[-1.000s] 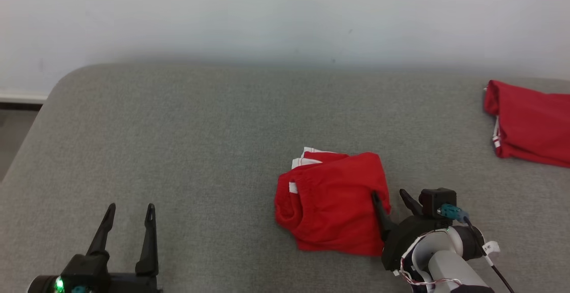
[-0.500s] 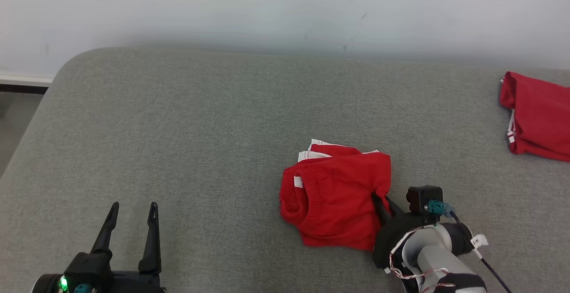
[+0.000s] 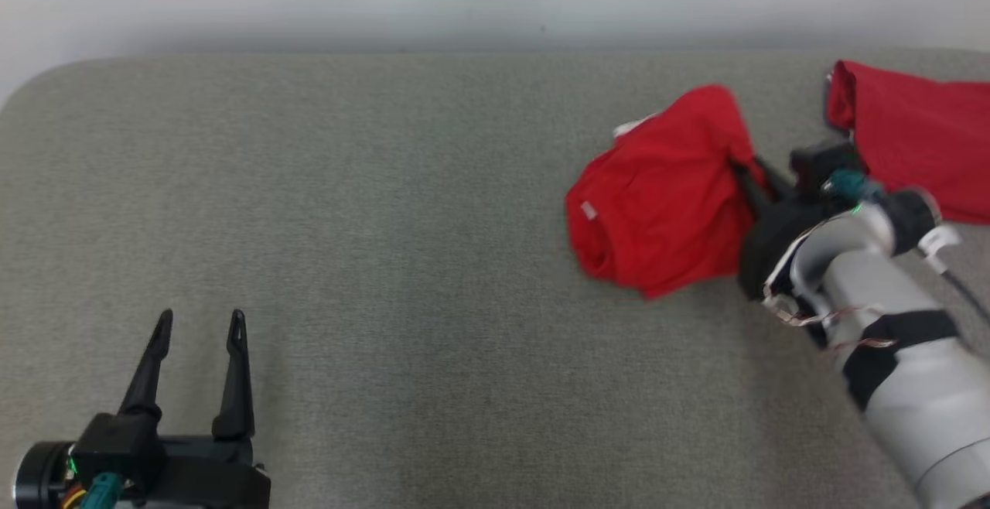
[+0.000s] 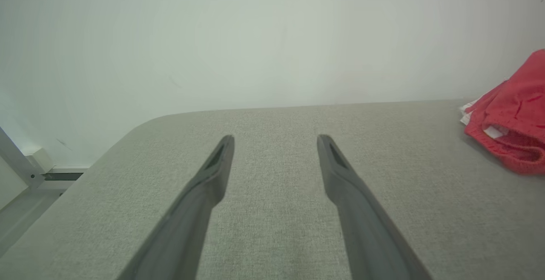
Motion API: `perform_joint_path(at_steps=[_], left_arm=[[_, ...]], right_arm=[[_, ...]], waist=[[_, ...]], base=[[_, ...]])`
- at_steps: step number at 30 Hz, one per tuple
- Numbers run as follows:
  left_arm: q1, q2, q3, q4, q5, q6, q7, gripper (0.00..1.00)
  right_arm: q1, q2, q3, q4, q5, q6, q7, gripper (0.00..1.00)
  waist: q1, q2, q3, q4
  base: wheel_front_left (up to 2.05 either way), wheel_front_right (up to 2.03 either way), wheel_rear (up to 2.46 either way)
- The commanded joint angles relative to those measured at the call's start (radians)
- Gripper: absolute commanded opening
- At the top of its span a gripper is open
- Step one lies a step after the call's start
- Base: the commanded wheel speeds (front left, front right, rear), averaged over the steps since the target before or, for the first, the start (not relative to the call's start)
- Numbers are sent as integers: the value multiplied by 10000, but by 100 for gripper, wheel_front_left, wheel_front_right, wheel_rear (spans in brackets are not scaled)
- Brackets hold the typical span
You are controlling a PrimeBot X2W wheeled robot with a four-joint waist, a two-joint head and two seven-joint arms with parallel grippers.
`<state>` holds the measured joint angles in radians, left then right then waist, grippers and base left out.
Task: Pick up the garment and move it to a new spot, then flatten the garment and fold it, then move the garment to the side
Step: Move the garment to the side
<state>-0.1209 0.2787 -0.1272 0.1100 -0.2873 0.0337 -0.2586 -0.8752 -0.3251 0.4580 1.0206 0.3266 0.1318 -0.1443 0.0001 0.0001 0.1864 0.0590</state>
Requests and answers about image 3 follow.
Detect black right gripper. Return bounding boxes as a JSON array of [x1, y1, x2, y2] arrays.
[[729, 154, 842, 302]]

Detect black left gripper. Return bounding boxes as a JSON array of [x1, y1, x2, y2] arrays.
[[117, 309, 272, 509]]

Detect red shorts white trim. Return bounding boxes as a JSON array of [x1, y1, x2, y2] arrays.
[[564, 84, 768, 302]]

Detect red Bulls jersey white sleeves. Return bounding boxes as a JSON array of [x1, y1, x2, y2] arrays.
[[824, 60, 990, 226]]

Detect right arm teal-plug cable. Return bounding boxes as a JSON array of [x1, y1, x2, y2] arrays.
[[822, 168, 880, 208]]

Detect arm teal-plug cable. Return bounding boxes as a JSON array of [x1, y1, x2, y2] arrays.
[[822, 168, 880, 208], [62, 472, 126, 509]]

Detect left arm teal-plug cable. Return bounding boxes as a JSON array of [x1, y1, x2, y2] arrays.
[[62, 472, 126, 509]]

